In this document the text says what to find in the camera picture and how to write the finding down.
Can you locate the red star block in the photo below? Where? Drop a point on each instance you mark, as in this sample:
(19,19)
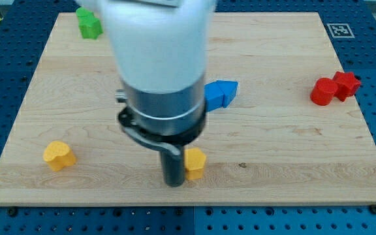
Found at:
(347,84)

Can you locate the wooden board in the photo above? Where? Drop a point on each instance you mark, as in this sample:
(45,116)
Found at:
(270,147)

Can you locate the yellow heart block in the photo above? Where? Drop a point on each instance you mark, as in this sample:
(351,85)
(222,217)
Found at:
(58,155)

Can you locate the green star block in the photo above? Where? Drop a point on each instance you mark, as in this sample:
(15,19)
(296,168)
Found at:
(90,27)

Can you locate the green round block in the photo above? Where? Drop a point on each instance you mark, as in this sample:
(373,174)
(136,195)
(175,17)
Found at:
(82,12)

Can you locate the red cylinder block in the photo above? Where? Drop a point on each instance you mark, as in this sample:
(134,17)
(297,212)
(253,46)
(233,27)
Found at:
(323,91)

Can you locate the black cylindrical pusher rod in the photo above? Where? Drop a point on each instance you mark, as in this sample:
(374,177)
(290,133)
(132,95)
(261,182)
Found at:
(173,167)

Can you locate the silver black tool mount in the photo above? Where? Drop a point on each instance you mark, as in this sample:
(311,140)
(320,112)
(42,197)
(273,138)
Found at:
(165,121)

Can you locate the blue cube block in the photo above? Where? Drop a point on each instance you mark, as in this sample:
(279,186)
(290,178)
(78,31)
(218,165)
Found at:
(214,96)

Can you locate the blue pentagon block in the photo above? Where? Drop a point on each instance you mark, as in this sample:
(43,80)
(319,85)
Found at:
(229,89)

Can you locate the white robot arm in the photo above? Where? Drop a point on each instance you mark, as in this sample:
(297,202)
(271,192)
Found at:
(160,49)

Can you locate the white fiducial marker tag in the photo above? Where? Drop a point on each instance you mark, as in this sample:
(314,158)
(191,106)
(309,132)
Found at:
(340,30)

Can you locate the yellow hexagon block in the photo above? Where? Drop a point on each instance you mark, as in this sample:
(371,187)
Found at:
(195,160)

